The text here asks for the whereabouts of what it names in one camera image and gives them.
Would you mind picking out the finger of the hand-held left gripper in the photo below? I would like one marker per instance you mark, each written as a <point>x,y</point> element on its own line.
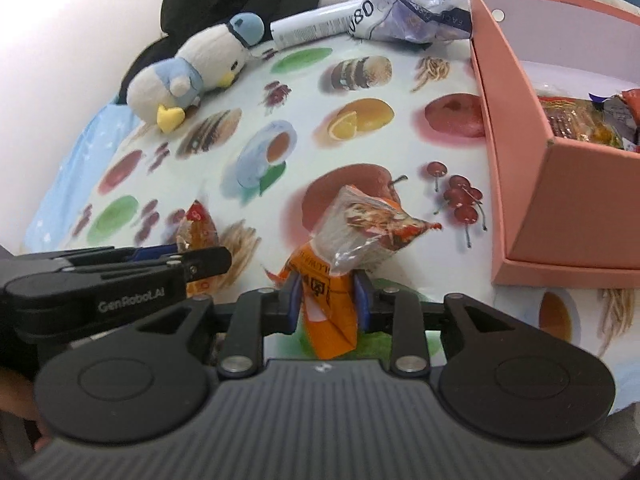
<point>155,253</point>
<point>210,262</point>

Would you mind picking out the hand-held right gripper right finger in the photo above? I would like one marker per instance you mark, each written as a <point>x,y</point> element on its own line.
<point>361,305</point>

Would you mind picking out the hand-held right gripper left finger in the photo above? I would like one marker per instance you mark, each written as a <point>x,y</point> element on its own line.
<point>295,305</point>

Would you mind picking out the orange snack packet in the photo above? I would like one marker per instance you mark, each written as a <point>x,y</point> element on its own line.
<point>330,305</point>

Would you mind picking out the small clear snack packet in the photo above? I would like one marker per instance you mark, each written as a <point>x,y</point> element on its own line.
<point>200,227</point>

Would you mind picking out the pink cardboard box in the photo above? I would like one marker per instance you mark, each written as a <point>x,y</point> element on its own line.
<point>575,200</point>

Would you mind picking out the pile of snack packets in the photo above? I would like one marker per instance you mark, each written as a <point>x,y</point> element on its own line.
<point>570,115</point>

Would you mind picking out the purple snack bag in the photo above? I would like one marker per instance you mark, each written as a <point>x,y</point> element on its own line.
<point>617,110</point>

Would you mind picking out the person's left hand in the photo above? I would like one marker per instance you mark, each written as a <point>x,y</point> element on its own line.
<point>15,392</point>

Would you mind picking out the fruit-printed cloth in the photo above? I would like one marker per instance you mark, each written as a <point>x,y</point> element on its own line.
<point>310,160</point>

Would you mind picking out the plush penguin toy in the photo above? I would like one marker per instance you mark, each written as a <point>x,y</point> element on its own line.
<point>200,65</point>

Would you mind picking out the white tube bottle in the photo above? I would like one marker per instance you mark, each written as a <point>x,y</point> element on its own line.
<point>310,25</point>

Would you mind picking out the crumpled clear plastic bag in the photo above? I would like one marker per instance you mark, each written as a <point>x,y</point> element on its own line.
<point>410,10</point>

